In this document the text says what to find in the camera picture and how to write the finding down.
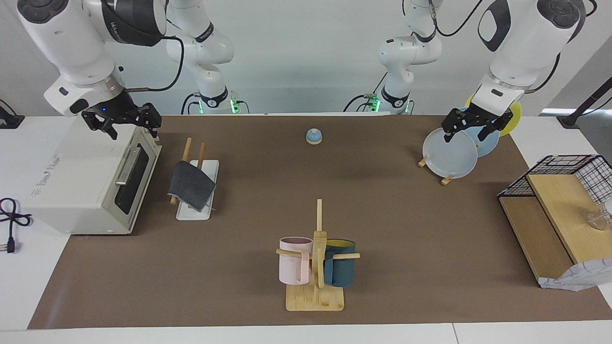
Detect wooden plate rack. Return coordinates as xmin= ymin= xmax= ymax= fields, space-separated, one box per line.
xmin=418 ymin=158 xmax=454 ymax=186

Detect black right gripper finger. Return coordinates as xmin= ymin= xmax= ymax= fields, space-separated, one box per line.
xmin=81 ymin=111 xmax=119 ymax=141
xmin=138 ymin=102 xmax=163 ymax=140

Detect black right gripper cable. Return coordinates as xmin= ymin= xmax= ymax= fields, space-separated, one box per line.
xmin=125 ymin=36 xmax=185 ymax=92

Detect light blue plate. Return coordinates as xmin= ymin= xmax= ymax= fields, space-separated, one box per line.
xmin=457 ymin=107 xmax=501 ymax=157

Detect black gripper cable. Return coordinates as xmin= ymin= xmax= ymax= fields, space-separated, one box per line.
xmin=403 ymin=0 xmax=603 ymax=94
xmin=125 ymin=36 xmax=185 ymax=92

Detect beige toaster oven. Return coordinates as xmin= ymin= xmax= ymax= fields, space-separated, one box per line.
xmin=22 ymin=110 xmax=162 ymax=235

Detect clear glass cup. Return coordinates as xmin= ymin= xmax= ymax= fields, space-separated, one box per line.
xmin=586 ymin=198 xmax=612 ymax=231

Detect black clamp mount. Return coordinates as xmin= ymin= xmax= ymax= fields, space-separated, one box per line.
xmin=0 ymin=99 xmax=25 ymax=129

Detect wooden mug tree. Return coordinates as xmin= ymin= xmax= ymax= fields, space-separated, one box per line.
xmin=276 ymin=199 xmax=360 ymax=312

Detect black wire basket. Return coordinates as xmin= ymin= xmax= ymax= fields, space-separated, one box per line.
xmin=497 ymin=155 xmax=612 ymax=204

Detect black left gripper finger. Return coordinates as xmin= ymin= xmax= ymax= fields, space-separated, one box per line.
xmin=440 ymin=108 xmax=464 ymax=143
xmin=476 ymin=123 xmax=503 ymax=142

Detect pale grey plate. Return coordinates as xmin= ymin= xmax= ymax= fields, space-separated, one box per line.
xmin=423 ymin=127 xmax=479 ymax=179

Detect brown table mat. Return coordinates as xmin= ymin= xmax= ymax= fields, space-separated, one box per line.
xmin=28 ymin=115 xmax=612 ymax=329

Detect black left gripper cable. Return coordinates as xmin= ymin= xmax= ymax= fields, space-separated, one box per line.
xmin=403 ymin=0 xmax=603 ymax=94

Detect wooden shelf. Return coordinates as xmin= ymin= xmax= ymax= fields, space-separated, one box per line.
xmin=498 ymin=173 xmax=612 ymax=287

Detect black power cable with plug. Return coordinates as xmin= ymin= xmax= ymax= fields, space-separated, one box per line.
xmin=0 ymin=198 xmax=33 ymax=254

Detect white towel rack wooden bars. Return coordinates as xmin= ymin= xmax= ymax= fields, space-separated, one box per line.
xmin=170 ymin=138 xmax=219 ymax=221

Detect pink mug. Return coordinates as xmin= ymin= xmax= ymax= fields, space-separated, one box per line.
xmin=279 ymin=237 xmax=313 ymax=285

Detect yellow plate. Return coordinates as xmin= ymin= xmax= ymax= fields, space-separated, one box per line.
xmin=465 ymin=93 xmax=522 ymax=137

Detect dark teal mug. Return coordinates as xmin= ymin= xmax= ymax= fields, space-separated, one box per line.
xmin=324 ymin=239 xmax=356 ymax=288

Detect purple and grey towel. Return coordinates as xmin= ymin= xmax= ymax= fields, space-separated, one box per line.
xmin=167 ymin=161 xmax=217 ymax=212

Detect black base cable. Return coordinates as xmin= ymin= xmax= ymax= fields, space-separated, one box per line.
xmin=181 ymin=92 xmax=204 ymax=115
xmin=343 ymin=72 xmax=389 ymax=113

